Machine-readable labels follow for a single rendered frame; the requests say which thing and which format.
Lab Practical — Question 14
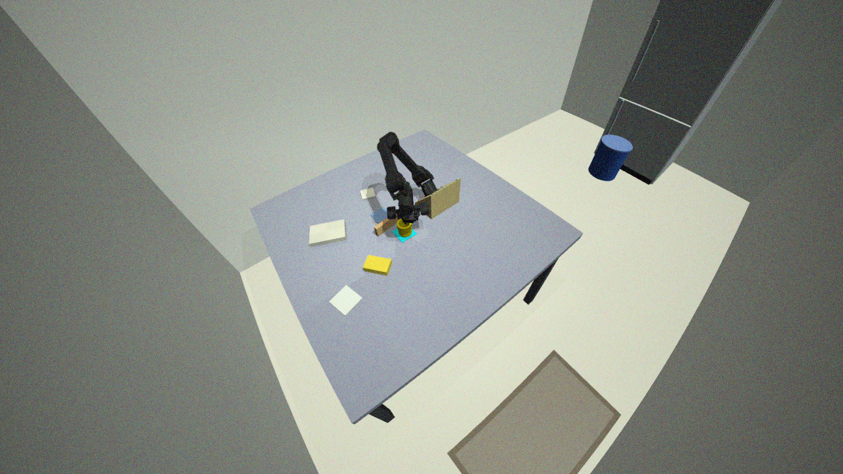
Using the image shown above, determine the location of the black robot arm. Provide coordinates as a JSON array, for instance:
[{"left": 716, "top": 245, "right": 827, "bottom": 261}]
[{"left": 377, "top": 132, "right": 439, "bottom": 223}]

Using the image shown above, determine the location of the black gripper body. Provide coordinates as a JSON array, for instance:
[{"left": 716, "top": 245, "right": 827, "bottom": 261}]
[{"left": 387, "top": 200, "right": 429, "bottom": 219}]

